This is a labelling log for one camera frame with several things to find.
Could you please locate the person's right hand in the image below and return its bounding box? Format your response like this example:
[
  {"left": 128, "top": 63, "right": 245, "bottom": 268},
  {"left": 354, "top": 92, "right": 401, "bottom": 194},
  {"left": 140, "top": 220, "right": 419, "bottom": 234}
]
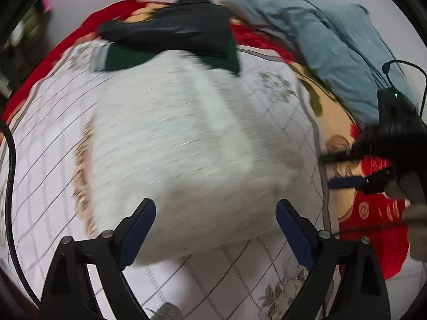
[{"left": 386, "top": 173, "right": 427, "bottom": 261}]

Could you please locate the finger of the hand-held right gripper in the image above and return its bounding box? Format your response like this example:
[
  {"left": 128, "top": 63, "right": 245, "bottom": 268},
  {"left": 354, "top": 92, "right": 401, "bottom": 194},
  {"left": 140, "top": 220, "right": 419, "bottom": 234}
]
[
  {"left": 319, "top": 149, "right": 367, "bottom": 165},
  {"left": 327, "top": 177, "right": 368, "bottom": 191}
]

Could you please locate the green jacket with striped cuffs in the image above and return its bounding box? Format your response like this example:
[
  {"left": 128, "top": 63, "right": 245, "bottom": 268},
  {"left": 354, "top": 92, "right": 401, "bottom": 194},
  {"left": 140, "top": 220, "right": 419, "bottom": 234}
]
[{"left": 92, "top": 37, "right": 241, "bottom": 76}]

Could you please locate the white tweed jacket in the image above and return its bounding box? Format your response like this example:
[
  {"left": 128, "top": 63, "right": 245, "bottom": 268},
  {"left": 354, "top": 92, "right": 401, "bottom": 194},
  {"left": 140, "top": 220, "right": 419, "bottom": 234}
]
[{"left": 89, "top": 50, "right": 321, "bottom": 269}]

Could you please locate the black cable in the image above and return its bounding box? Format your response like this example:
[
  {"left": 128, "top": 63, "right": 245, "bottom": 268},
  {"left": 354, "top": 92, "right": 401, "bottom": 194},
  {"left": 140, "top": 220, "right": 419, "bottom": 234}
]
[
  {"left": 0, "top": 119, "right": 41, "bottom": 308},
  {"left": 382, "top": 59, "right": 427, "bottom": 118}
]

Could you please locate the white floral lattice cloth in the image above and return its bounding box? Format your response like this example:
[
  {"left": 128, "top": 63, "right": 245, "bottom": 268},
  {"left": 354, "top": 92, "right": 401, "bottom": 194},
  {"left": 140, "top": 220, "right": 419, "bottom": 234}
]
[{"left": 0, "top": 40, "right": 341, "bottom": 320}]

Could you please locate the row of hanging clothes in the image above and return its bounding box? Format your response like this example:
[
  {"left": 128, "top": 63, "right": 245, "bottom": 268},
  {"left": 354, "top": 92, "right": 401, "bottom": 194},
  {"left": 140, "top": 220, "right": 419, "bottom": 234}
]
[{"left": 0, "top": 0, "right": 56, "bottom": 90}]

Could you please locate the black leather jacket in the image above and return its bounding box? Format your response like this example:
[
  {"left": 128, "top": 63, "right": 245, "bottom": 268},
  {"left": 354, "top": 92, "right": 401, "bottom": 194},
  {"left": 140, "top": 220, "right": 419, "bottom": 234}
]
[{"left": 99, "top": 0, "right": 238, "bottom": 60}]

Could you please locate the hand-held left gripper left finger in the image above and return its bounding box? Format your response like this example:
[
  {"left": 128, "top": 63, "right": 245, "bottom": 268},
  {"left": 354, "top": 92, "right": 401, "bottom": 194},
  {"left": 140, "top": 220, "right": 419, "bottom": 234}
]
[{"left": 40, "top": 198, "right": 157, "bottom": 320}]

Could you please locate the red floral blanket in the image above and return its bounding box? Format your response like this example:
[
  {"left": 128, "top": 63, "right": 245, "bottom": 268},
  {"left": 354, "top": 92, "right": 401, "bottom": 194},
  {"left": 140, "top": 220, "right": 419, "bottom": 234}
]
[{"left": 2, "top": 0, "right": 412, "bottom": 281}]

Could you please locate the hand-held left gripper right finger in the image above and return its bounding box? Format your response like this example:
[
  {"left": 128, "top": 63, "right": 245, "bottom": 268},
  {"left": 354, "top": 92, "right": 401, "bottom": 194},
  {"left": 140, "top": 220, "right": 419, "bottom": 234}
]
[{"left": 275, "top": 199, "right": 392, "bottom": 320}]

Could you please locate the blue-grey blanket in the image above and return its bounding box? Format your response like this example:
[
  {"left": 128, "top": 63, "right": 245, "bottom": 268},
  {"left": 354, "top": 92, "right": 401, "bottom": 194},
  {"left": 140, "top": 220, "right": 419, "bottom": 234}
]
[{"left": 222, "top": 0, "right": 420, "bottom": 131}]

